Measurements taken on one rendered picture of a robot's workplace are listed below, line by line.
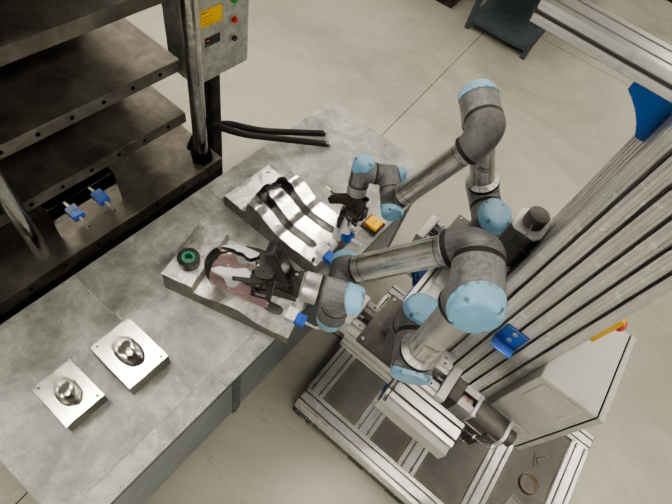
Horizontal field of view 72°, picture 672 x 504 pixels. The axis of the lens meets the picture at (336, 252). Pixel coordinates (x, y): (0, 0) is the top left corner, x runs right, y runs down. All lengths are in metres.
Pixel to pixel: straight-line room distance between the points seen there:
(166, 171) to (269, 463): 1.44
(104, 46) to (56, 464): 1.39
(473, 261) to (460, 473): 1.59
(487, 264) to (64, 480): 1.34
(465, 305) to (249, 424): 1.70
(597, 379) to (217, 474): 1.67
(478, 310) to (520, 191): 2.88
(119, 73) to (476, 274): 1.38
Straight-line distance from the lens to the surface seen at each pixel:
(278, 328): 1.71
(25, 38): 1.61
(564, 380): 1.55
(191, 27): 1.79
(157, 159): 2.25
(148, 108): 2.10
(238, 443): 2.47
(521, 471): 2.60
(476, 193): 1.75
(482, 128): 1.40
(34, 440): 1.77
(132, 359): 1.71
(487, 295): 0.96
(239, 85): 3.85
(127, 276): 1.90
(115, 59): 1.92
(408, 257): 1.13
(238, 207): 1.97
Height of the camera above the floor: 2.43
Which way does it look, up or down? 56 degrees down
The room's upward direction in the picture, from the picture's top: 19 degrees clockwise
